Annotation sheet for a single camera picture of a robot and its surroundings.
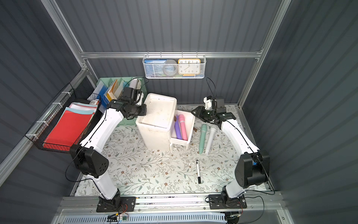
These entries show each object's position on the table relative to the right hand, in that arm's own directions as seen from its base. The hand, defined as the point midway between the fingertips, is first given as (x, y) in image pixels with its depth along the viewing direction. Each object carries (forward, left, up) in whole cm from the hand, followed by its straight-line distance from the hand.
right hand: (197, 112), depth 82 cm
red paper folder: (-16, +67, +4) cm, 69 cm away
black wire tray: (0, +72, +9) cm, 72 cm away
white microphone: (+1, -13, -23) cm, 27 cm away
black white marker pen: (-30, -1, -25) cm, 39 cm away
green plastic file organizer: (+21, +59, 0) cm, 62 cm away
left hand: (+2, +33, 0) cm, 33 cm away
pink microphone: (+4, +9, -14) cm, 17 cm away
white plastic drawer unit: (-10, +23, -1) cm, 25 cm away
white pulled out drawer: (+5, +4, -17) cm, 18 cm away
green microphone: (+1, -6, -22) cm, 23 cm away
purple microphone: (-1, +12, -15) cm, 19 cm away
